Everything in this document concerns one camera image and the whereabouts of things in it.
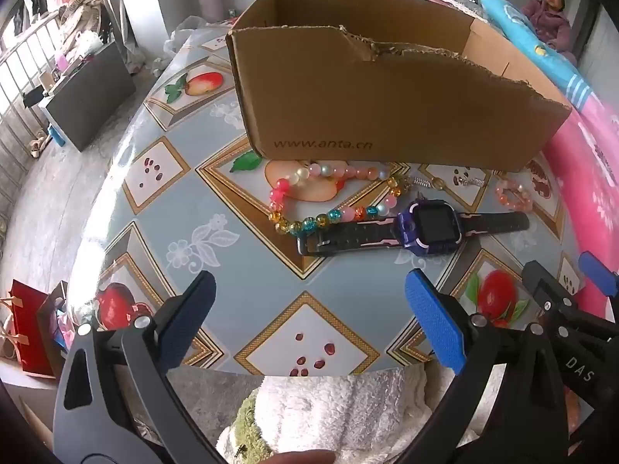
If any pink blanket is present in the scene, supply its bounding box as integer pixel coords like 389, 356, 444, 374
399, 0, 619, 324

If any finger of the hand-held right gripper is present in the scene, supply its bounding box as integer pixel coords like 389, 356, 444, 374
521, 260, 619, 344
578, 251, 619, 297

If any dark grey cabinet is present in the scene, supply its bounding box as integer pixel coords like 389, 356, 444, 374
39, 41, 137, 153

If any brown cardboard box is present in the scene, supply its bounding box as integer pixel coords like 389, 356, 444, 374
226, 0, 573, 173

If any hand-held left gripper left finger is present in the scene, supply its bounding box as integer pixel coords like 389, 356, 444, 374
52, 270, 228, 464

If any red paper bag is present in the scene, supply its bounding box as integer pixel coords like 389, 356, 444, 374
7, 280, 59, 378

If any blue printed pillow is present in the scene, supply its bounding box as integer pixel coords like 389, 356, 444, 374
479, 0, 610, 107

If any pink bead bracelet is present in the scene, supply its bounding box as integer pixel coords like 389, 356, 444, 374
494, 179, 534, 212

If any white plastic bag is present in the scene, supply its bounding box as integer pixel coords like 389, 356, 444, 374
163, 15, 238, 59

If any purple smartwatch black strap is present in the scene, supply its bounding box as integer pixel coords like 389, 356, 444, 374
296, 198, 532, 257

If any metal balcony railing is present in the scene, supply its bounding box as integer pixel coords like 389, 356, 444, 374
0, 7, 66, 189

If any beige knitted cloth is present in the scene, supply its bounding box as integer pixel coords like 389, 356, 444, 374
60, 0, 114, 49

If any white green fluffy garment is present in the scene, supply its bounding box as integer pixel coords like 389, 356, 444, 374
215, 365, 453, 464

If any person's left hand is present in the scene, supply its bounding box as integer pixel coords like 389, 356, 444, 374
268, 449, 338, 464

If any multicoloured bead necklace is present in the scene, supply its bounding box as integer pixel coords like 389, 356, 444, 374
268, 162, 404, 237

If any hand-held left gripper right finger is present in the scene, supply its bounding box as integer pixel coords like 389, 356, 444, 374
397, 268, 569, 464

